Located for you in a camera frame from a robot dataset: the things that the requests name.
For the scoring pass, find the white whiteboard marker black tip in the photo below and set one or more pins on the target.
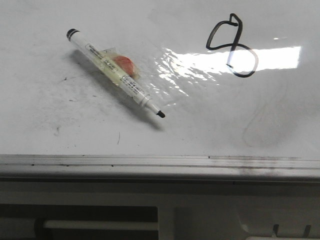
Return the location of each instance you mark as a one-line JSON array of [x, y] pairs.
[[103, 61]]

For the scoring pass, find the white horizontal rod below board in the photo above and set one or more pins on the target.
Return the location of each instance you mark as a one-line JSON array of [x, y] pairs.
[[101, 225]]

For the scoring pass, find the white whiteboard with aluminium frame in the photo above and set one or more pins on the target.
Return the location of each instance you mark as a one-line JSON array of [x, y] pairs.
[[237, 80]]

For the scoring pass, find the orange disc taped to marker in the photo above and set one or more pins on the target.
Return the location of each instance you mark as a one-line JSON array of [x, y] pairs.
[[125, 64]]

